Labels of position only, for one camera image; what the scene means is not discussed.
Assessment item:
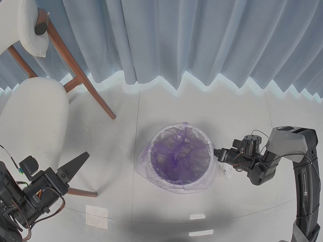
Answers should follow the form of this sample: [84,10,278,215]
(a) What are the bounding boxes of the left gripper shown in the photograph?
[23,152,90,219]

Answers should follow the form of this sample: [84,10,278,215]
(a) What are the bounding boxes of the white trash bin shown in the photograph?
[149,123,215,188]

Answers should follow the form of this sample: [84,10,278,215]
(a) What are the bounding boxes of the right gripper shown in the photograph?
[214,148,245,166]

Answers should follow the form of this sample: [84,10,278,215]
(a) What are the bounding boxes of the purple plastic bag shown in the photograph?
[133,121,217,196]

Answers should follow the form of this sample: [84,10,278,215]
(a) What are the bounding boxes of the white plastic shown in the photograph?
[218,162,235,180]

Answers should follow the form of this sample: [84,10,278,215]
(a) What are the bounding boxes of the pale blue curtain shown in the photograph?
[0,0,323,103]

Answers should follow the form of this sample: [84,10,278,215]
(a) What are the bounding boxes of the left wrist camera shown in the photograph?
[18,155,41,183]

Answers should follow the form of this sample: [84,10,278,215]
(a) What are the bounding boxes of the black cable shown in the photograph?
[251,129,314,164]
[0,145,21,172]

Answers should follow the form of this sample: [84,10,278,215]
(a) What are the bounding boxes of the white cushioned wooden chair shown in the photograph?
[0,0,116,198]

